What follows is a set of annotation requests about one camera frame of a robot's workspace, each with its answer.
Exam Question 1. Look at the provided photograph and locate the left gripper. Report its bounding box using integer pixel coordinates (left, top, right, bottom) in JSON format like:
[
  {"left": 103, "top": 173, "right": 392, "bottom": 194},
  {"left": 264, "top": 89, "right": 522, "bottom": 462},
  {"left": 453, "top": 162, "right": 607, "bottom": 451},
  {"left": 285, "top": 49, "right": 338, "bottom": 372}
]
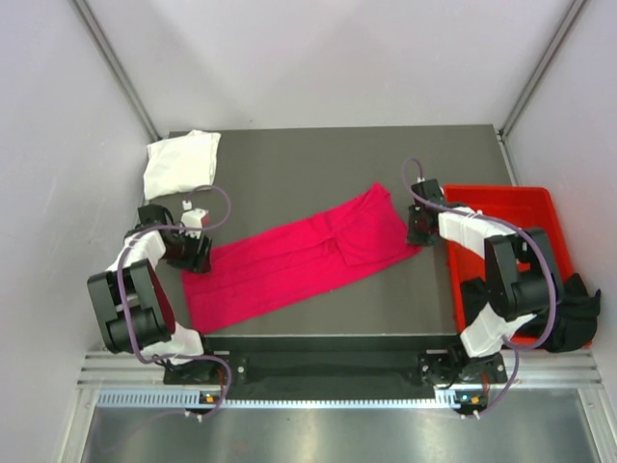
[{"left": 162, "top": 227, "right": 212, "bottom": 275}]

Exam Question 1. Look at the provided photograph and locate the pink t-shirt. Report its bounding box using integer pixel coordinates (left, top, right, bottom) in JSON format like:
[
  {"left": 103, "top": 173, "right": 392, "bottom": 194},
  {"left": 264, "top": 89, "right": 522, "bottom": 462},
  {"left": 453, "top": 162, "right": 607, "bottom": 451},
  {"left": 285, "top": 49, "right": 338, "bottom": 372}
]
[{"left": 181, "top": 183, "right": 421, "bottom": 334}]

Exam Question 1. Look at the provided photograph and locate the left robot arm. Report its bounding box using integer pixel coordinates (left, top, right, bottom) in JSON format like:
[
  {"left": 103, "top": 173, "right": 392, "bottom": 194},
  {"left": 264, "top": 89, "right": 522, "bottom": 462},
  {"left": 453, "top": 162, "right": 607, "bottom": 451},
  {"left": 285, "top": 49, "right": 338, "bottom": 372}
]
[{"left": 87, "top": 202, "right": 227, "bottom": 385}]

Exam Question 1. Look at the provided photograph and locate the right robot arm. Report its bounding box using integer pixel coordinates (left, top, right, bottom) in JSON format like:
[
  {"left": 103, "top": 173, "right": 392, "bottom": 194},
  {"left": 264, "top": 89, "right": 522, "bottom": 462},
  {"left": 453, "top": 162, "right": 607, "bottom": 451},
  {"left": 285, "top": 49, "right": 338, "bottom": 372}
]
[{"left": 408, "top": 200, "right": 563, "bottom": 382}]

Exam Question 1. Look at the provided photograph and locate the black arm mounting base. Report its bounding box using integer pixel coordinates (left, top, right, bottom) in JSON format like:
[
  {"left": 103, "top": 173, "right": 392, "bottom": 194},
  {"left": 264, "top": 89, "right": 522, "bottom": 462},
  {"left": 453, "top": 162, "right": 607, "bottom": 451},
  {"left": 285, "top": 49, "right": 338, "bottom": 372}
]
[{"left": 163, "top": 349, "right": 507, "bottom": 400}]

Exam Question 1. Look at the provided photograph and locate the folded white t-shirt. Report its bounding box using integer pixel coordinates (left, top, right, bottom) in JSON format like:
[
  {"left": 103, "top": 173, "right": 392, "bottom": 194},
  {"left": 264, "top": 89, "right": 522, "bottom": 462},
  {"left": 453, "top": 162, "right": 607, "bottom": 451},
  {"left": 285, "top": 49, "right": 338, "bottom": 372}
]
[{"left": 143, "top": 130, "right": 222, "bottom": 201}]

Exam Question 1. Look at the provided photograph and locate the red plastic bin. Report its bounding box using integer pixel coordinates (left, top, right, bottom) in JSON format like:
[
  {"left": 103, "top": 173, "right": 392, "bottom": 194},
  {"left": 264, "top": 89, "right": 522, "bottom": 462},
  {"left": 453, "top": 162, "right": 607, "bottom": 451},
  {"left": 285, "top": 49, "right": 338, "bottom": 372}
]
[{"left": 443, "top": 184, "right": 576, "bottom": 332}]

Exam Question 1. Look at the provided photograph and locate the black t-shirt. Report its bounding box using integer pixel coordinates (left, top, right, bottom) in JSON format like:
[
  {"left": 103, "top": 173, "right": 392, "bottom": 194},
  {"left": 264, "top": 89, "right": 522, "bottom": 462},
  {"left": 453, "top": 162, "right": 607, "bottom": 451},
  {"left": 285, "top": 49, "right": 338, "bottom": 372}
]
[{"left": 460, "top": 273, "right": 602, "bottom": 353}]

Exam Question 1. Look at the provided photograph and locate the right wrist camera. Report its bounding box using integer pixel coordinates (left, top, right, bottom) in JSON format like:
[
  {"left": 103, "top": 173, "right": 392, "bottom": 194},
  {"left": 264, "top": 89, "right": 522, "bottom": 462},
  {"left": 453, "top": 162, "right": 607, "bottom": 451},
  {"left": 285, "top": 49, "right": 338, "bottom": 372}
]
[{"left": 411, "top": 178, "right": 443, "bottom": 206}]

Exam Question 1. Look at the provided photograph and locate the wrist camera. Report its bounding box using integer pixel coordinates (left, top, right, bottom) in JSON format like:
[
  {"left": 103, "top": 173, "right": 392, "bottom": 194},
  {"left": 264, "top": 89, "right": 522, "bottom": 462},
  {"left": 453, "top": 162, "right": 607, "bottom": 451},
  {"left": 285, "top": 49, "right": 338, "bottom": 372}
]
[
  {"left": 411, "top": 178, "right": 443, "bottom": 206},
  {"left": 180, "top": 200, "right": 209, "bottom": 239}
]

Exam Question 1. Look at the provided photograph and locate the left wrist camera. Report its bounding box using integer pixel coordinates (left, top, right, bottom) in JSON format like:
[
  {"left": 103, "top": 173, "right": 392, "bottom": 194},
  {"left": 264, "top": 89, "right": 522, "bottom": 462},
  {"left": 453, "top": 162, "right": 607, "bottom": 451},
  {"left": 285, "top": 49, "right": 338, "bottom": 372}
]
[{"left": 180, "top": 200, "right": 209, "bottom": 239}]

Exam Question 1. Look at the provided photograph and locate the slotted grey cable duct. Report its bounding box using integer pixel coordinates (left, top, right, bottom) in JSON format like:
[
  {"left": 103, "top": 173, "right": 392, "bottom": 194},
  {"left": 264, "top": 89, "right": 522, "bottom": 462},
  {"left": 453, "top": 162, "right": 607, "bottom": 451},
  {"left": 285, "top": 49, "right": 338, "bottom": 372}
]
[{"left": 96, "top": 389, "right": 482, "bottom": 410}]

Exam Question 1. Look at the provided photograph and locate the left aluminium frame post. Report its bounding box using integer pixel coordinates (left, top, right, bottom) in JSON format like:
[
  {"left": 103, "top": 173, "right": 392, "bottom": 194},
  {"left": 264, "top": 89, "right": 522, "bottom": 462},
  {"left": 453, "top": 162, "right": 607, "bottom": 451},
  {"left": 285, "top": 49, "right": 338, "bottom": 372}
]
[{"left": 68, "top": 0, "right": 161, "bottom": 142}]

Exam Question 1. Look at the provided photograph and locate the aluminium frame post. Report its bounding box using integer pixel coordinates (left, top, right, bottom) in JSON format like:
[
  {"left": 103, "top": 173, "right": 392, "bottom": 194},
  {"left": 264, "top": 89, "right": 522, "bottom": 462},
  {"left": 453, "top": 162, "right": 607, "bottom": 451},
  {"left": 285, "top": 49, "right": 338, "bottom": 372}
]
[
  {"left": 68, "top": 0, "right": 161, "bottom": 142},
  {"left": 496, "top": 0, "right": 589, "bottom": 144}
]

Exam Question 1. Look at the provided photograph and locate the right aluminium frame post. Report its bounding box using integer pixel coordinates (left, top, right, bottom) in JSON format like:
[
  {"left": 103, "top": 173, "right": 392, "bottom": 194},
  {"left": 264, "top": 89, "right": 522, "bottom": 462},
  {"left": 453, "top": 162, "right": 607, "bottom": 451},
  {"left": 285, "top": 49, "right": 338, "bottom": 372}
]
[{"left": 496, "top": 0, "right": 589, "bottom": 144}]

